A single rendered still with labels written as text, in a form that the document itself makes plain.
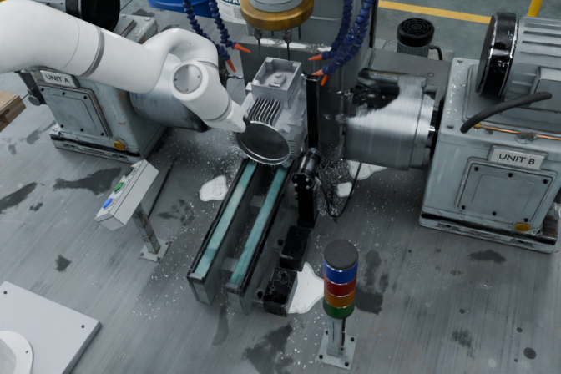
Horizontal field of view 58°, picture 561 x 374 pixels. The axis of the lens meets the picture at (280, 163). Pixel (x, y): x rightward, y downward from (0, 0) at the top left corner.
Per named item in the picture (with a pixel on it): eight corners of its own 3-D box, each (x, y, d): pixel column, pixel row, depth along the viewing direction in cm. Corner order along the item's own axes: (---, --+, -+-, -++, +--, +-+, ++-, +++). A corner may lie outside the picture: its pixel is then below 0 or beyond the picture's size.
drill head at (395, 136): (334, 113, 155) (336, 43, 136) (474, 136, 144) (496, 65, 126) (312, 172, 139) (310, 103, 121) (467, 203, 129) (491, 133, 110)
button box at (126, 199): (144, 178, 130) (128, 164, 128) (159, 171, 125) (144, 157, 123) (110, 231, 119) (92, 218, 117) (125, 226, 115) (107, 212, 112)
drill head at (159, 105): (144, 80, 171) (121, 16, 153) (244, 98, 162) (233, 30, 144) (104, 130, 156) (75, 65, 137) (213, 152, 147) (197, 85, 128)
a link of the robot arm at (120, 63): (72, -3, 90) (198, 53, 113) (68, 82, 86) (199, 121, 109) (101, -23, 84) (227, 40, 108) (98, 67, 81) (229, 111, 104)
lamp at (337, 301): (327, 275, 100) (328, 264, 96) (357, 283, 98) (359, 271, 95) (320, 303, 96) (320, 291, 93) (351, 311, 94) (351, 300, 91)
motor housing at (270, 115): (259, 114, 155) (252, 64, 141) (318, 126, 150) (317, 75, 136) (234, 160, 143) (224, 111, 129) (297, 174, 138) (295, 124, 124)
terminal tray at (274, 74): (267, 77, 143) (265, 56, 138) (303, 83, 140) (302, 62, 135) (252, 104, 136) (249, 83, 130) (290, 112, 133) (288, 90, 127)
